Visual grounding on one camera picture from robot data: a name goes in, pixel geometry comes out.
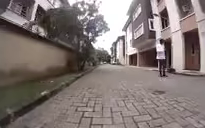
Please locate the distant trees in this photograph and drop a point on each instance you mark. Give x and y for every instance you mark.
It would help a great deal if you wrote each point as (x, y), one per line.
(103, 55)

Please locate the pale building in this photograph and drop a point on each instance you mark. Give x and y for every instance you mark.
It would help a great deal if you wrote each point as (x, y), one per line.
(120, 50)

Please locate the grey brick paved road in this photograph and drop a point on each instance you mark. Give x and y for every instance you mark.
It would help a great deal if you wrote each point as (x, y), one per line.
(123, 96)

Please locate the leafy tree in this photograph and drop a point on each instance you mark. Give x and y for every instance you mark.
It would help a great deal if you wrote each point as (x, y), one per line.
(86, 23)

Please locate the grey and white building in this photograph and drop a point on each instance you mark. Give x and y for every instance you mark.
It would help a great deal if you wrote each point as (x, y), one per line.
(141, 33)

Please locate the person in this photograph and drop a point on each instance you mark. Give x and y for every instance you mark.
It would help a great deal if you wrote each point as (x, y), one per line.
(161, 53)

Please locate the dark stone kerb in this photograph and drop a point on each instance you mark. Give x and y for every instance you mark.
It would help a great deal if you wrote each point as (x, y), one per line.
(46, 95)

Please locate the concrete pavement strip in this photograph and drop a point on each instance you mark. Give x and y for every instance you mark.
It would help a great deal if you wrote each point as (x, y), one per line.
(186, 73)

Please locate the grass strip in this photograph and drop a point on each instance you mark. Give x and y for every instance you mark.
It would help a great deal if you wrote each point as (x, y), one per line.
(20, 93)

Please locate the white building with brown panels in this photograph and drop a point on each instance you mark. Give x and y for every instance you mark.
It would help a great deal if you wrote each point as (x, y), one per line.
(196, 40)

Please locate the beige compound wall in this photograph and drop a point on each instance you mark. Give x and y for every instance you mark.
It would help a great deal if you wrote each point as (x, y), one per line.
(23, 53)

